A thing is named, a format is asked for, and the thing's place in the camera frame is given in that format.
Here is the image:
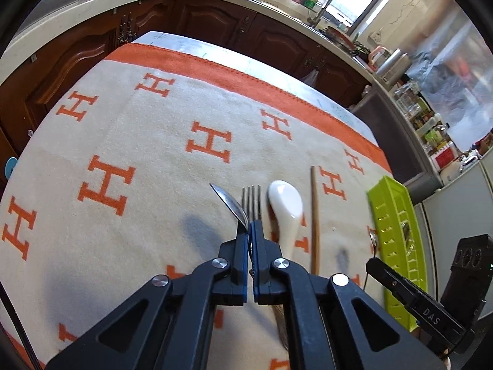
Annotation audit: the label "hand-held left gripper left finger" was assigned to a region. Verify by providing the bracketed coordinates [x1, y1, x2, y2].
[44, 220, 251, 370]

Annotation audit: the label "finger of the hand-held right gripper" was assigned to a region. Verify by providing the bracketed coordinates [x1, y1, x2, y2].
[365, 257, 420, 306]

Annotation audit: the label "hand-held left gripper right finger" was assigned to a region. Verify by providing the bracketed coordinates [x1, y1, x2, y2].
[251, 220, 449, 370]

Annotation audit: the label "metal fork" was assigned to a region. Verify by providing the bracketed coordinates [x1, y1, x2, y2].
[241, 186, 289, 351]

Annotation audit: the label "white ceramic spoon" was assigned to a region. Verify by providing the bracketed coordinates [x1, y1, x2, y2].
[267, 180, 305, 259]

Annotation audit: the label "green plastic utensil tray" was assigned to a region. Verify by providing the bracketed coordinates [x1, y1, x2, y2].
[366, 175, 430, 334]

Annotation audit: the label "plain wooden chopstick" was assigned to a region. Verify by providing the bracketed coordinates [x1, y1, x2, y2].
[310, 166, 322, 276]

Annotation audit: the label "grey refrigerator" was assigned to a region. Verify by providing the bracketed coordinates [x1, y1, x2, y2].
[420, 158, 493, 278]

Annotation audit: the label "orange and white printed blanket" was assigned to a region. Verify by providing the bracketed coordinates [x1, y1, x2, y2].
[0, 42, 393, 370]

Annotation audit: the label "red box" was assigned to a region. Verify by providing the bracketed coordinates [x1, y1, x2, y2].
[433, 147, 460, 167]

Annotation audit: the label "group of jars and bottles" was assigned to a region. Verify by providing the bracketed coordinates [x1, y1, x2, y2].
[393, 80, 484, 170]

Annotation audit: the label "silver kettle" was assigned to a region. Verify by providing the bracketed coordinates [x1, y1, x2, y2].
[368, 46, 409, 86]

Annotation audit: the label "dark wooden kitchen cabinets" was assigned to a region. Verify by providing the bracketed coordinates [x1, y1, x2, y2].
[0, 0, 370, 189]

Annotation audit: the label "metal kitchen faucet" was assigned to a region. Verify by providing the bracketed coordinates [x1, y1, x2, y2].
[307, 0, 336, 28]

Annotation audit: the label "clear plastic wall sheet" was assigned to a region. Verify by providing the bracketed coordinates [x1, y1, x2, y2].
[407, 8, 493, 151]

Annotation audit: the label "black cable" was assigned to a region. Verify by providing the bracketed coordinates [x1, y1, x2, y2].
[0, 277, 44, 370]

